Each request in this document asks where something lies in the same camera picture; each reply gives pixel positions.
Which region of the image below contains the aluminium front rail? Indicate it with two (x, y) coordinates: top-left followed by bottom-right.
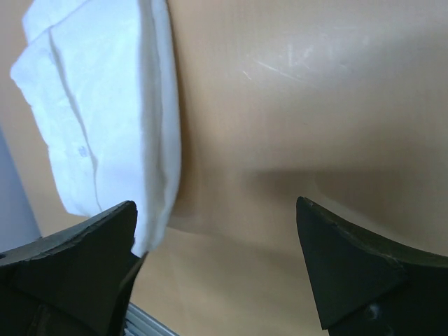
(123, 303), (179, 336)

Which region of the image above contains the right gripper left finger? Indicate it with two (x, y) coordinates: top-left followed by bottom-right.
(1, 201), (144, 335)

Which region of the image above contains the white long sleeve shirt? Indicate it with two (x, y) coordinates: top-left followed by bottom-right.
(10, 1), (181, 256)

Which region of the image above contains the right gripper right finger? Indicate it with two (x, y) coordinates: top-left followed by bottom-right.
(296, 197), (447, 335)

